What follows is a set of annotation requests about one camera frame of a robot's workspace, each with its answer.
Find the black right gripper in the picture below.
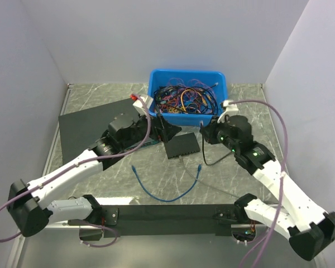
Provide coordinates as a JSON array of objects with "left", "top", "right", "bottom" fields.
[{"left": 199, "top": 115, "right": 238, "bottom": 152}]

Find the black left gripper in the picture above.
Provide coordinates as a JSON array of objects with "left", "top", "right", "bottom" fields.
[{"left": 121, "top": 107, "right": 182, "bottom": 150}]

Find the small black network switch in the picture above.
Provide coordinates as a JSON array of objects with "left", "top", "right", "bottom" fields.
[{"left": 164, "top": 133, "right": 200, "bottom": 159}]

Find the black ethernet cable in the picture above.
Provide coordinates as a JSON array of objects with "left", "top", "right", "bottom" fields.
[{"left": 199, "top": 119, "right": 235, "bottom": 166}]

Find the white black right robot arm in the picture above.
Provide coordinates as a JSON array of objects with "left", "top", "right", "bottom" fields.
[{"left": 200, "top": 115, "right": 335, "bottom": 261}]

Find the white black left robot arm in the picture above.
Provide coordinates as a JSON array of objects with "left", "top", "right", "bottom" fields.
[{"left": 7, "top": 114, "right": 181, "bottom": 237}]

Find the blue plastic bin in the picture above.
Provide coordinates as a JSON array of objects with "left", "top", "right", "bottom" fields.
[{"left": 147, "top": 69, "right": 228, "bottom": 127}]

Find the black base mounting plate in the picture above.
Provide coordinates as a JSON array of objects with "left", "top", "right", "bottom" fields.
[{"left": 66, "top": 204, "right": 269, "bottom": 238}]

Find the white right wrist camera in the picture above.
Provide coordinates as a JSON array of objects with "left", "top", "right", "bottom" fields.
[{"left": 217, "top": 99, "right": 238, "bottom": 123}]

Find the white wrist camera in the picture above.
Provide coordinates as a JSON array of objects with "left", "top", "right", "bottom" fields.
[
  {"left": 130, "top": 94, "right": 153, "bottom": 116},
  {"left": 217, "top": 99, "right": 238, "bottom": 123}
]

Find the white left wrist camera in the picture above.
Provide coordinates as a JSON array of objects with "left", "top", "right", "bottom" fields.
[{"left": 130, "top": 94, "right": 153, "bottom": 116}]

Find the tangled coloured wires bundle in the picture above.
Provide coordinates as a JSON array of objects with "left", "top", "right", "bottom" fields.
[{"left": 153, "top": 78, "right": 221, "bottom": 116}]

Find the blue ethernet cable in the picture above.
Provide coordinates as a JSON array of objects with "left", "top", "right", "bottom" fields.
[{"left": 131, "top": 164, "right": 203, "bottom": 203}]

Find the large black network switch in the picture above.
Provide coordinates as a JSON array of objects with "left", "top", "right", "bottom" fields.
[{"left": 59, "top": 98, "right": 138, "bottom": 164}]

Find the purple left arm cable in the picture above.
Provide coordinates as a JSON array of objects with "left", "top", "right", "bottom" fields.
[{"left": 0, "top": 94, "right": 153, "bottom": 248}]

